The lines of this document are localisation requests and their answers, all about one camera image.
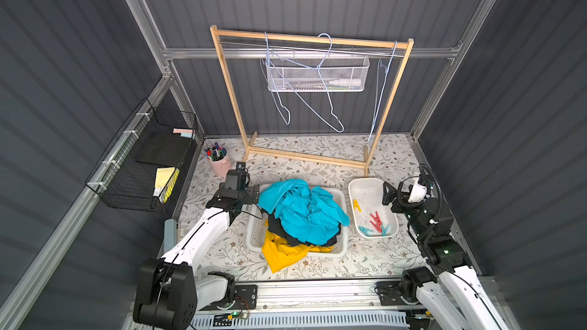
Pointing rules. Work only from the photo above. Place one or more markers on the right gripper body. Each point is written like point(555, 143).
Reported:
point(401, 197)

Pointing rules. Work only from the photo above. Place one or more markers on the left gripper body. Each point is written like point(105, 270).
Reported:
point(237, 194)

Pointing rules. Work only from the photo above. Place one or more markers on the red clothespin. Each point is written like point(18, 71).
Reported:
point(377, 228)
point(376, 219)

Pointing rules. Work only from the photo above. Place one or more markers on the black t-shirt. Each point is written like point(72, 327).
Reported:
point(275, 227)

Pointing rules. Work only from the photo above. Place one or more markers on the teal t-shirt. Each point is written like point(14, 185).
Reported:
point(308, 214)

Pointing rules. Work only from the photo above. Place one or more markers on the yellow t-shirt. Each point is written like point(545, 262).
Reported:
point(279, 254)

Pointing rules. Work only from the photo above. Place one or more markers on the blue wire hanger yellow shirt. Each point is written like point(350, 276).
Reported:
point(283, 111)

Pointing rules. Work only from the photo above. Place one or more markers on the blue wire hanger black shirt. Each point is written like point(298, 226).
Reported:
point(296, 77)

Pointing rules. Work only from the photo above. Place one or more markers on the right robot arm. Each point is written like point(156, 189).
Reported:
point(447, 285)

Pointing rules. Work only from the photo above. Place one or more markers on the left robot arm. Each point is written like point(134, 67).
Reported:
point(168, 295)

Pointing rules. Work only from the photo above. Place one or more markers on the white perforated laundry basket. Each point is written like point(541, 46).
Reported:
point(256, 230)

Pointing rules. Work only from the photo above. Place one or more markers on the white plastic tray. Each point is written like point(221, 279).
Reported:
point(368, 191)

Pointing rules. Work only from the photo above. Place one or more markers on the wooden clothes rack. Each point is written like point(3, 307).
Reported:
point(240, 54)

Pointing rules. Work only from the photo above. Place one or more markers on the pink pen cup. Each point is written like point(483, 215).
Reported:
point(218, 159)

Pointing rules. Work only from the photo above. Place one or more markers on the yellow notepad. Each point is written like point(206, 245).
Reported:
point(164, 183)

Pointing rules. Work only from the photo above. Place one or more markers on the white tube in mesh basket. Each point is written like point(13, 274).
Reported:
point(346, 85)

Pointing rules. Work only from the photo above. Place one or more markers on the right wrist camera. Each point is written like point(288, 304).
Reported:
point(419, 191)

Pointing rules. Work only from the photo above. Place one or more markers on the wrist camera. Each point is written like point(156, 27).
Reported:
point(419, 191)
point(241, 166)

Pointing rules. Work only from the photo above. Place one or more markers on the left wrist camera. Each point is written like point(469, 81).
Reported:
point(241, 166)

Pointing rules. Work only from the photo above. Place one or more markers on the black notebook in wall basket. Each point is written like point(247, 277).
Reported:
point(163, 150)

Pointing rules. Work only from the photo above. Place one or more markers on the black wire wall basket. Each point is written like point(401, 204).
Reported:
point(122, 183)

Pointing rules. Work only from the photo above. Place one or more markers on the white wire mesh basket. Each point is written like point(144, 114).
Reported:
point(340, 68)

